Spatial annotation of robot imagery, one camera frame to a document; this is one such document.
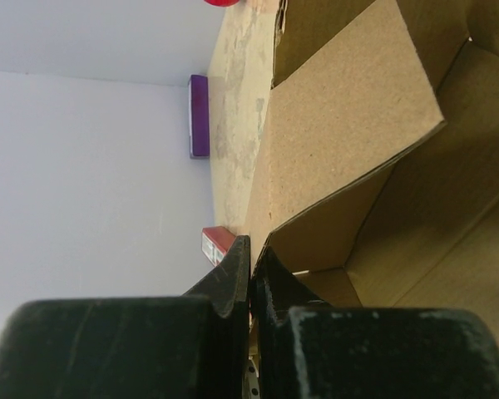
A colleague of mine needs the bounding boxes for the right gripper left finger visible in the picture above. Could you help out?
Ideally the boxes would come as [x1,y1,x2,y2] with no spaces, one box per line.
[0,236,250,398]

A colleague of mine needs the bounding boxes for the red apple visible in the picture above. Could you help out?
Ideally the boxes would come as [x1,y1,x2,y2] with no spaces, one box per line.
[205,0,239,7]

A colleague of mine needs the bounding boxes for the purple rectangular box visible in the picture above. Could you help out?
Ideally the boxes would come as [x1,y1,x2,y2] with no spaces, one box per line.
[188,75,210,159]

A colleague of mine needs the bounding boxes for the brown cardboard box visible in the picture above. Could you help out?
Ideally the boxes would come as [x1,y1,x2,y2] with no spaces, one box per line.
[245,1,499,343]

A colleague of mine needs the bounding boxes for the red rectangular box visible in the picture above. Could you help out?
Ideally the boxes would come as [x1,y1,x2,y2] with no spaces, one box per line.
[201,226,235,267]

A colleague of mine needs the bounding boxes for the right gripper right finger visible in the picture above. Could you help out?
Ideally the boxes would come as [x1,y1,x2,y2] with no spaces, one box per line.
[251,249,499,398]

